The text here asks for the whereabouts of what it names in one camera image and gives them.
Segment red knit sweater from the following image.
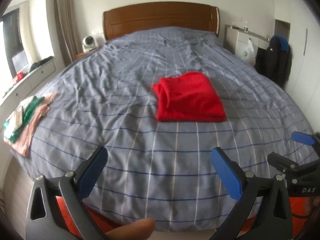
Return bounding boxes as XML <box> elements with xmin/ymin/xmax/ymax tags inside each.
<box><xmin>152</xmin><ymin>72</ymin><xmax>227</xmax><ymax>122</ymax></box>

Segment operator left hand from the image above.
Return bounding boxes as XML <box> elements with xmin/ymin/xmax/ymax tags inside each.
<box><xmin>105</xmin><ymin>218</ymin><xmax>155</xmax><ymax>240</ymax></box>

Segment pink folded garment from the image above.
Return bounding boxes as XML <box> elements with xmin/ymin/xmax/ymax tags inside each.
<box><xmin>3</xmin><ymin>93</ymin><xmax>57</xmax><ymax>157</ymax></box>

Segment black jacket on chair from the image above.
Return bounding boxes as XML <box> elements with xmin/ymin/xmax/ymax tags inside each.
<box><xmin>254</xmin><ymin>38</ymin><xmax>292</xmax><ymax>88</ymax></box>

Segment blue garment on chair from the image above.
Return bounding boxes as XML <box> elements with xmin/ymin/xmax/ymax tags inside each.
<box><xmin>271</xmin><ymin>34</ymin><xmax>290</xmax><ymax>51</ymax></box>

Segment grey plaid duvet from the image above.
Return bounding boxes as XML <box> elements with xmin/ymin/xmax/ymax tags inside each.
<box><xmin>14</xmin><ymin>27</ymin><xmax>317</xmax><ymax>231</ymax></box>

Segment white plastic bag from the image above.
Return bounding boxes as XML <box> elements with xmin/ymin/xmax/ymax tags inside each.
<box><xmin>241</xmin><ymin>38</ymin><xmax>255</xmax><ymax>66</ymax></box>

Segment green white folded garment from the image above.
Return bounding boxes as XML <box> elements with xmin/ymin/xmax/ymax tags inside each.
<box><xmin>3</xmin><ymin>95</ymin><xmax>44</xmax><ymax>143</ymax></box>

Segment white dresser cabinet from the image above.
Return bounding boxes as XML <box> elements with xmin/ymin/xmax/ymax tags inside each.
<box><xmin>223</xmin><ymin>25</ymin><xmax>270</xmax><ymax>59</ymax></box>

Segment white wardrobe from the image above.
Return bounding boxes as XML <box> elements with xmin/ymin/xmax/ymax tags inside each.
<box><xmin>274</xmin><ymin>0</ymin><xmax>319</xmax><ymax>119</ymax></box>

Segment white window bench drawers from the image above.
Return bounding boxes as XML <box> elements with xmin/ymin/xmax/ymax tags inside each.
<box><xmin>1</xmin><ymin>59</ymin><xmax>56</xmax><ymax>111</ymax></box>

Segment beige curtain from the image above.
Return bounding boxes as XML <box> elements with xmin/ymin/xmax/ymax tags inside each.
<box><xmin>46</xmin><ymin>0</ymin><xmax>82</xmax><ymax>68</ymax></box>

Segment wooden headboard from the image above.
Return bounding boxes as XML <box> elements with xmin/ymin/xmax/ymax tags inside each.
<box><xmin>103</xmin><ymin>2</ymin><xmax>220</xmax><ymax>40</ymax></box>

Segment white round camera device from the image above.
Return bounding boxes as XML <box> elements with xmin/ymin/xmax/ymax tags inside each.
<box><xmin>82</xmin><ymin>36</ymin><xmax>98</xmax><ymax>53</ymax></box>

